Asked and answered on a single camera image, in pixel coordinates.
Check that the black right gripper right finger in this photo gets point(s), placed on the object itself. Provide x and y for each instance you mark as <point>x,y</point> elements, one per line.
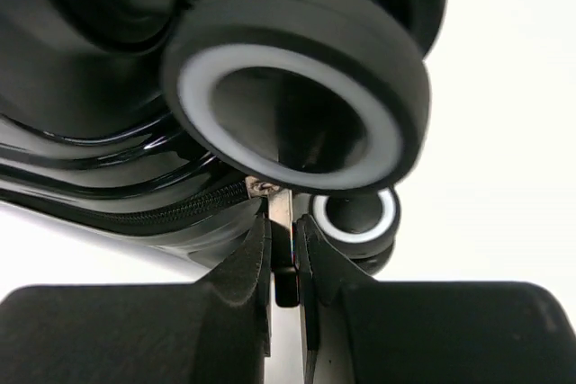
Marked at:
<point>356,329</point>

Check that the silver suitcase zipper pull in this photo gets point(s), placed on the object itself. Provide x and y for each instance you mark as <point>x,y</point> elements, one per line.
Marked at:
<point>279,200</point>

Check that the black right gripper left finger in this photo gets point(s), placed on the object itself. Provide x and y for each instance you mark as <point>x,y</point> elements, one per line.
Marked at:
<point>214,330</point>

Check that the grey suitcase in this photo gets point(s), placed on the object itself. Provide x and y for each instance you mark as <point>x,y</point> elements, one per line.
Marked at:
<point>141,119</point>

